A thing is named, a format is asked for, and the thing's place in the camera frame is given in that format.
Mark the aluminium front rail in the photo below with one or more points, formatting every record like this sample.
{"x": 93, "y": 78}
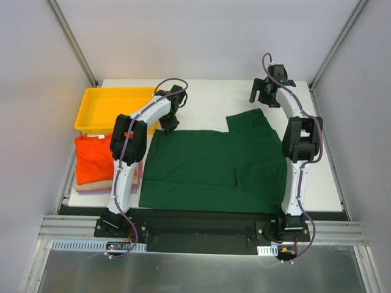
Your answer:
{"x": 67, "y": 227}

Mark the right aluminium frame post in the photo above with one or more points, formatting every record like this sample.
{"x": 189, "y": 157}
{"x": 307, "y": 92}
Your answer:
{"x": 352, "y": 19}

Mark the green t-shirt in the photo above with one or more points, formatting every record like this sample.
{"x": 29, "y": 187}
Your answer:
{"x": 240, "y": 170}

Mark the aluminium frame post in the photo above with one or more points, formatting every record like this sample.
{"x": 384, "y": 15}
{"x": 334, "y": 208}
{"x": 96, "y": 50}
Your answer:
{"x": 72, "y": 41}
{"x": 352, "y": 19}

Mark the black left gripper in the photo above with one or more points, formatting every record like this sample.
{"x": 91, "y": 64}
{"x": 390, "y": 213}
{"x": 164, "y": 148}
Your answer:
{"x": 169, "y": 122}

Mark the white slotted cable duct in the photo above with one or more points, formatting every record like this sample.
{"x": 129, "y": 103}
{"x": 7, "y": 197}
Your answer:
{"x": 90, "y": 246}

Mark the orange folded t-shirt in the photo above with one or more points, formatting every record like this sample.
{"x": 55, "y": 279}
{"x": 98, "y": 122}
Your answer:
{"x": 94, "y": 160}

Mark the beige folded t-shirt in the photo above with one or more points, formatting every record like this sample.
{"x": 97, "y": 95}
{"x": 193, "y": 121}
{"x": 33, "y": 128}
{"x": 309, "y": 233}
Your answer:
{"x": 93, "y": 185}

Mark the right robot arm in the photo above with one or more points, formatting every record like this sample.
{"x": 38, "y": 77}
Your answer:
{"x": 302, "y": 143}

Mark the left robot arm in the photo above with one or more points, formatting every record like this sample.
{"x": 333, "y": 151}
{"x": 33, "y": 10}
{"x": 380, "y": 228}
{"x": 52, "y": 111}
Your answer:
{"x": 129, "y": 140}

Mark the left aluminium frame post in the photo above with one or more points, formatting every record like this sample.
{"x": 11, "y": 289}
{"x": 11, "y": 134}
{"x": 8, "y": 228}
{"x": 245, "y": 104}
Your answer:
{"x": 72, "y": 41}

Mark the lilac folded t-shirt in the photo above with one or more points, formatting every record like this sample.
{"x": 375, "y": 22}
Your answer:
{"x": 99, "y": 191}

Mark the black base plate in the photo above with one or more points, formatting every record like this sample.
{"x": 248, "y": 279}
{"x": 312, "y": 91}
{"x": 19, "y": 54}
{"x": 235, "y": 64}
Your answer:
{"x": 221, "y": 233}

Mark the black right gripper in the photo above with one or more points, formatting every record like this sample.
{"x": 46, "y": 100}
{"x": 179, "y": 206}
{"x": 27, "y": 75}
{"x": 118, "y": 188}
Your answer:
{"x": 260, "y": 90}

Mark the yellow plastic tray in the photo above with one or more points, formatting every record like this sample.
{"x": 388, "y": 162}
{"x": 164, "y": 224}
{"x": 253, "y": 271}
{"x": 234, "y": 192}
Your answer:
{"x": 101, "y": 106}

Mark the pink folded t-shirt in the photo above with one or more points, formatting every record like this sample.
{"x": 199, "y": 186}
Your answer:
{"x": 138, "y": 174}

